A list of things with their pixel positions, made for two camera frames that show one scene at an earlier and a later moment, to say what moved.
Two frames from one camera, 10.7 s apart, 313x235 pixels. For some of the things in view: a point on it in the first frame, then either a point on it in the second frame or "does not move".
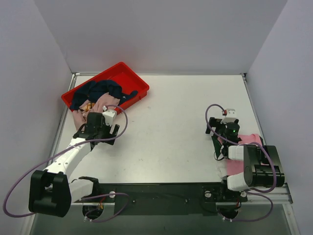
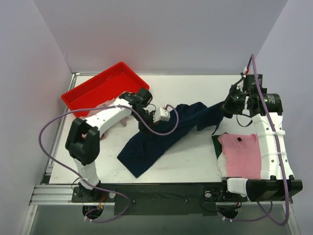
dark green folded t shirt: [217, 145] does not move
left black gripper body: [97, 135] → [145, 123]
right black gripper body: [217, 124] → [229, 106]
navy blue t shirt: [89, 90] → [146, 143]
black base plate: [200, 199] does not move
